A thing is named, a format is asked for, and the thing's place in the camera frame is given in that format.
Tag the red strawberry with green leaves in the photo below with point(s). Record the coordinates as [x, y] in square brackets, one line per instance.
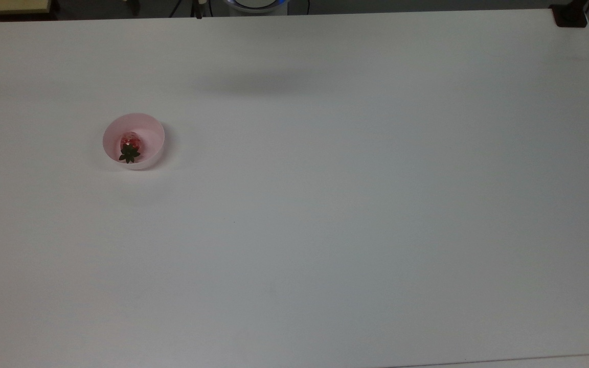
[131, 144]

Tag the pale pink plastic bowl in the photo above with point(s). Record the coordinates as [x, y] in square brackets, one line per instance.
[149, 134]

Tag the yellow board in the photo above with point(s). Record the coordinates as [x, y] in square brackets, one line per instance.
[5, 5]

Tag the black table clamp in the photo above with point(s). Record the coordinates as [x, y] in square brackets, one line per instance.
[569, 16]

